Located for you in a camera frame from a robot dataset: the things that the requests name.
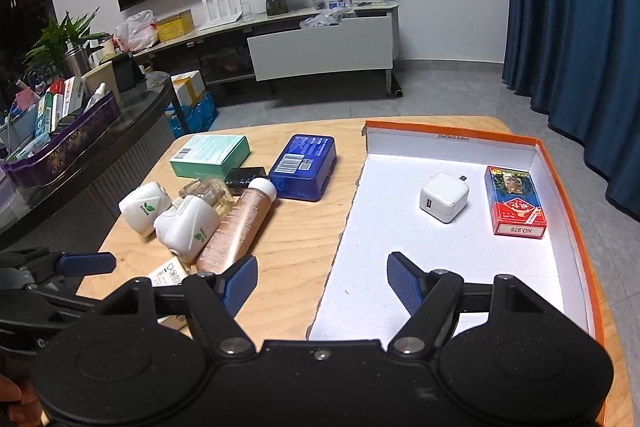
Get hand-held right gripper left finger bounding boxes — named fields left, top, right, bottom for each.
left=102, top=254, right=258, bottom=355

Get blue plastic bag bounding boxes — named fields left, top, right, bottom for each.
left=165, top=94, right=220, bottom=138

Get cream carton box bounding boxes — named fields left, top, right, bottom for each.
left=82, top=62, right=121, bottom=100

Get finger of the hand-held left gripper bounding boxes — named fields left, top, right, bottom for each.
left=25, top=283, right=108, bottom=314
left=0, top=247, right=117, bottom=289

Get blue plastic box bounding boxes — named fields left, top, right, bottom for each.
left=268, top=134, right=337, bottom=202

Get pink bottle with white cap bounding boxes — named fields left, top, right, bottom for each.
left=195, top=177, right=278, bottom=275

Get white router with antennas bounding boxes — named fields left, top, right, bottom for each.
left=199, top=0, right=251, bottom=32

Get purple patterned tin tray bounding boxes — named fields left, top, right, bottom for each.
left=0, top=89, right=123, bottom=190

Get leafy green houseplant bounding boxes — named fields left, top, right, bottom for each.
left=22, top=7, right=113, bottom=78

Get white plastic bag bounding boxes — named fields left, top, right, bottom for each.
left=116, top=9, right=158, bottom=52

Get long TV cabinet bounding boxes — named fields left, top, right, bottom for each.
left=90, top=0, right=406, bottom=98

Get black charger plug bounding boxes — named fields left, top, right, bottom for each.
left=224, top=166, right=268, bottom=198

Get person's left hand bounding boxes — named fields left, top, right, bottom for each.
left=0, top=373, right=42, bottom=427

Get small black box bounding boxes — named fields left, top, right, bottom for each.
left=112, top=54, right=138, bottom=92

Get white plug-in device green leaf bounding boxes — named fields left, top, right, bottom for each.
left=153, top=195, right=222, bottom=264
left=118, top=182, right=173, bottom=237

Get steel cup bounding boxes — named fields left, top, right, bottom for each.
left=66, top=42, right=92, bottom=76

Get white USB charger cube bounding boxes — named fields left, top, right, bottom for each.
left=419, top=172, right=471, bottom=224

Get dark glass-top coffee table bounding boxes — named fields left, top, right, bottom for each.
left=0, top=72, right=191, bottom=253

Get orange-edged white cardboard tray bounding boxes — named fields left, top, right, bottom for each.
left=306, top=119, right=608, bottom=427

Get pile of medicine boxes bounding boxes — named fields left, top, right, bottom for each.
left=0, top=74, right=113, bottom=158

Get crumpled clear plastic bags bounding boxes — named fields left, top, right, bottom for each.
left=299, top=8, right=358, bottom=30

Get white and yellow carton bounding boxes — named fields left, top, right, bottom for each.
left=170, top=71, right=207, bottom=105

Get small white carton box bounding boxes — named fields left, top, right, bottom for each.
left=145, top=257, right=193, bottom=333

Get red playing card box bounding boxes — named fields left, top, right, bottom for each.
left=483, top=165, right=548, bottom=237

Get clear glass bottle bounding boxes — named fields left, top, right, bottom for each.
left=178, top=177, right=236, bottom=218

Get dark blue curtain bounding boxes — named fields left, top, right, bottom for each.
left=501, top=0, right=640, bottom=233

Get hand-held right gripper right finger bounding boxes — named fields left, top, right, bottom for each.
left=386, top=251, right=546, bottom=355

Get yellow box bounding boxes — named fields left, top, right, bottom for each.
left=156, top=9, right=195, bottom=42

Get mint green carton box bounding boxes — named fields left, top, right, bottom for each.
left=169, top=134, right=252, bottom=180

